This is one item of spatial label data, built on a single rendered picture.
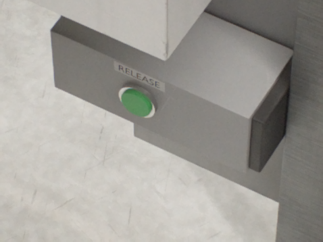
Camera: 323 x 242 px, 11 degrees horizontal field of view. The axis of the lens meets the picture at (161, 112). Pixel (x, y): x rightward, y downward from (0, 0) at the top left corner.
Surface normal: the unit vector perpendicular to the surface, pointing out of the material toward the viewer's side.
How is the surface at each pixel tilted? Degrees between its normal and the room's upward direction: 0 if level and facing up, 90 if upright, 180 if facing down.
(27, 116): 0
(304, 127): 90
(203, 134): 90
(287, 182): 90
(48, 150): 0
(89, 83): 90
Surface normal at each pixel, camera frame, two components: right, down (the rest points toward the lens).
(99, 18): -0.50, 0.69
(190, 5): 0.87, 0.40
